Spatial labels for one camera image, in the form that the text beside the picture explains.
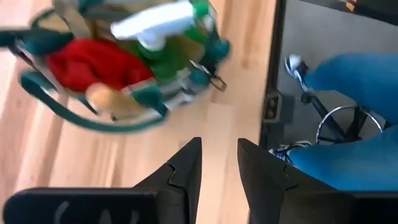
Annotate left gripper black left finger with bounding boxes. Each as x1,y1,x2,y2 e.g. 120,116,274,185
2,136,203,224

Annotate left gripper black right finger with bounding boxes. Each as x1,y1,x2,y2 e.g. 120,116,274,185
237,138,398,224

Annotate steel trowel wooden handle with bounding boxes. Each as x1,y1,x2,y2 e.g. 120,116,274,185
85,82,147,118

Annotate cream green canvas gardening bag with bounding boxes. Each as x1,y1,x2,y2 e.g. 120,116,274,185
0,0,233,135

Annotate green-handled pruning shears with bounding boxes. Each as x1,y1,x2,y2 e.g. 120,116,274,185
186,37,233,93

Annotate person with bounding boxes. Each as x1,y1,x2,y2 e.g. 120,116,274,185
267,52,398,193

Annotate red cloth gloves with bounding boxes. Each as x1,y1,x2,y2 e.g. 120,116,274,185
45,37,155,93

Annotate green white spray bottle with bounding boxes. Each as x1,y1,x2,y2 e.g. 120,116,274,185
109,0,220,80

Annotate black aluminium table frame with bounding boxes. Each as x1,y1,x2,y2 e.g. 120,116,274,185
258,0,287,151

